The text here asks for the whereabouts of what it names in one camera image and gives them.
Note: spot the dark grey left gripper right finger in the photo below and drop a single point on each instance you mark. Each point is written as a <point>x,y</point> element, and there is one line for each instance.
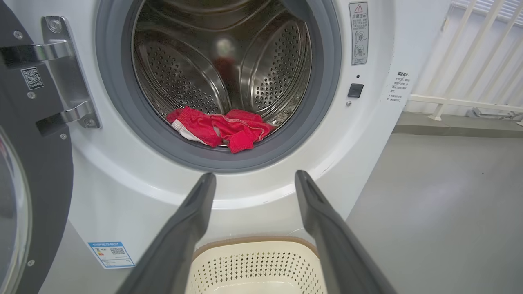
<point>335,245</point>

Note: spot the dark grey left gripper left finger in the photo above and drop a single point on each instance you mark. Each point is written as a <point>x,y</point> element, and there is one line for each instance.
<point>175,245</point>

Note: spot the red and white garment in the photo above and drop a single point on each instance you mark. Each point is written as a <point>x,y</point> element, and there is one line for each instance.
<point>235,128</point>

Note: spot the black round glass washer door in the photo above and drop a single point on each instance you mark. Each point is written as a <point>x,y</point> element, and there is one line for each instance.
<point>41,171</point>

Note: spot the white front-load washing machine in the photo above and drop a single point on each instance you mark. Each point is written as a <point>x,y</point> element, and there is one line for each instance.
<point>135,192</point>

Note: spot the cream perforated laundry basket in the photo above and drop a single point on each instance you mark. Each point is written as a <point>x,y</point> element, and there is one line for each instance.
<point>257,265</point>

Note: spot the black door lock socket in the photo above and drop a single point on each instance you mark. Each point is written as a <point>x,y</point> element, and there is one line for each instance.
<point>355,90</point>

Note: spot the chrome door hinge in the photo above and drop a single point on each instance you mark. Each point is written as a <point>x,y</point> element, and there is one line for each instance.
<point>69,73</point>

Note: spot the blue energy label sticker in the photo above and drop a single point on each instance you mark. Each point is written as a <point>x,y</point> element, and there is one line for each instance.
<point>111,255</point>

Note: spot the black text notice sticker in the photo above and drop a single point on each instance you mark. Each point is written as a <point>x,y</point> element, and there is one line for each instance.
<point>398,86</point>

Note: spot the perforated steel drum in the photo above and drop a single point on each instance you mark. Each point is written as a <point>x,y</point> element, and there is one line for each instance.
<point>184,69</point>

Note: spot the white metal railing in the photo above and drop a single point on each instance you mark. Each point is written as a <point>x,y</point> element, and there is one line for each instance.
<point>461,101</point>

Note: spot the grey warning sticker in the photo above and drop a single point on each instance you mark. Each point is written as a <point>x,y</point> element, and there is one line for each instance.
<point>358,32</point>

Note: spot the white QR code sticker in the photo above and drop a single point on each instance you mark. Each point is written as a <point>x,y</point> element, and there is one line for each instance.
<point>32,78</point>

